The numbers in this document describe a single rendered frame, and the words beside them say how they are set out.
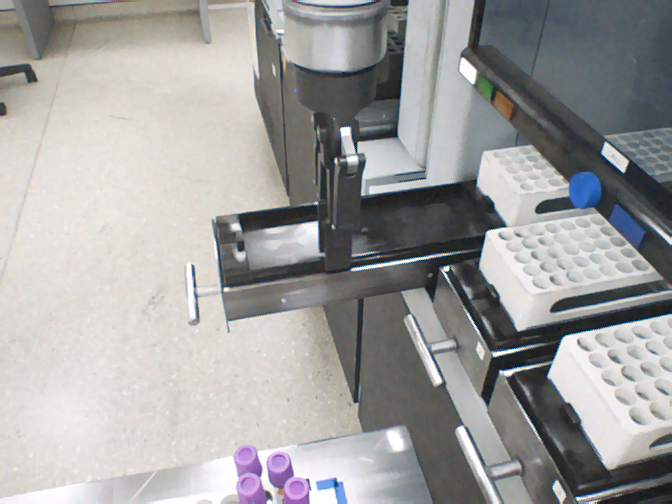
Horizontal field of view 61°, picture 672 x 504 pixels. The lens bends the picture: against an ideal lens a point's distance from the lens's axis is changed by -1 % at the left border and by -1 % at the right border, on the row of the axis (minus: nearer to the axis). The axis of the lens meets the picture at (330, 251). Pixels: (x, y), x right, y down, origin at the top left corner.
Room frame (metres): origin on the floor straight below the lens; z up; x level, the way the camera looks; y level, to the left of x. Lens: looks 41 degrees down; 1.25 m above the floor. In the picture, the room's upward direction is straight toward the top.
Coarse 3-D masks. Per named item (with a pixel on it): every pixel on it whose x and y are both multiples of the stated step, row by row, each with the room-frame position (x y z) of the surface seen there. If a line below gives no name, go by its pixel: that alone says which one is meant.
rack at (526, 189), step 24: (480, 168) 0.63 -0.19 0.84; (504, 168) 0.60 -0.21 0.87; (528, 168) 0.61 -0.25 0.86; (552, 168) 0.60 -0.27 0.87; (504, 192) 0.57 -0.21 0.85; (528, 192) 0.55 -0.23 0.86; (552, 192) 0.55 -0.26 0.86; (504, 216) 0.56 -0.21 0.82; (528, 216) 0.55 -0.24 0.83; (552, 216) 0.56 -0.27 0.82; (576, 216) 0.56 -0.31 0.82
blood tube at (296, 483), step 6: (288, 480) 0.16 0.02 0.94; (294, 480) 0.16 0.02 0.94; (300, 480) 0.16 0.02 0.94; (288, 486) 0.16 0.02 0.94; (294, 486) 0.16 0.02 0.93; (300, 486) 0.16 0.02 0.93; (306, 486) 0.16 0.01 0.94; (288, 492) 0.15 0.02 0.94; (294, 492) 0.15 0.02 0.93; (300, 492) 0.15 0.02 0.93; (306, 492) 0.15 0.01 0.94; (288, 498) 0.15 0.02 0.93; (294, 498) 0.15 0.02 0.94; (300, 498) 0.15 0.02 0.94; (306, 498) 0.15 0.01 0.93
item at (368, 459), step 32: (288, 448) 0.25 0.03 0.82; (320, 448) 0.25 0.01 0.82; (352, 448) 0.25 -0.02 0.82; (384, 448) 0.25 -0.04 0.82; (416, 448) 0.25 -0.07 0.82; (128, 480) 0.22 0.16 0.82; (160, 480) 0.22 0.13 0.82; (192, 480) 0.22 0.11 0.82; (224, 480) 0.22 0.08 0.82; (320, 480) 0.22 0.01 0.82; (352, 480) 0.22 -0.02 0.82; (384, 480) 0.22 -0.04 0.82; (416, 480) 0.22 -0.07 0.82
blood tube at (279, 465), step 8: (272, 456) 0.18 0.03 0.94; (280, 456) 0.18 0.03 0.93; (288, 456) 0.18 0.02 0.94; (272, 464) 0.17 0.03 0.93; (280, 464) 0.17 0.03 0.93; (288, 464) 0.17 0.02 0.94; (272, 472) 0.17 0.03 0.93; (280, 472) 0.17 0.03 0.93; (288, 472) 0.17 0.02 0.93; (272, 480) 0.17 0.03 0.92; (280, 480) 0.17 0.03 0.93; (280, 488) 0.17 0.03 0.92; (280, 496) 0.17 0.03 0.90
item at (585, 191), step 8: (576, 176) 0.39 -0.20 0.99; (584, 176) 0.39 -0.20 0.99; (592, 176) 0.39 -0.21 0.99; (576, 184) 0.39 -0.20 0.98; (584, 184) 0.38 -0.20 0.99; (592, 184) 0.38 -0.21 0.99; (600, 184) 0.38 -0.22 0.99; (576, 192) 0.39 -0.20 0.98; (584, 192) 0.38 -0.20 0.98; (592, 192) 0.37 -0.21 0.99; (600, 192) 0.37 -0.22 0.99; (576, 200) 0.38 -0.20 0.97; (584, 200) 0.38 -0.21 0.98; (592, 200) 0.37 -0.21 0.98; (584, 208) 0.38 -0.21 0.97
